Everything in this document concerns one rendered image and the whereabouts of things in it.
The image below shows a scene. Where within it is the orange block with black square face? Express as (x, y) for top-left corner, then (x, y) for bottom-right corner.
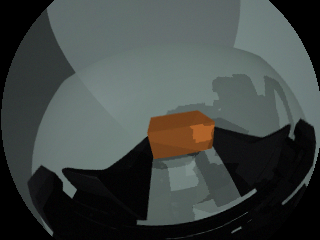
(147, 111), (215, 159)

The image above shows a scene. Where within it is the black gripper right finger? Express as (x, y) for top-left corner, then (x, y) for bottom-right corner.
(212, 125), (291, 197)

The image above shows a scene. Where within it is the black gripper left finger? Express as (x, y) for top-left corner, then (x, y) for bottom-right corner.
(61, 136), (153, 221)

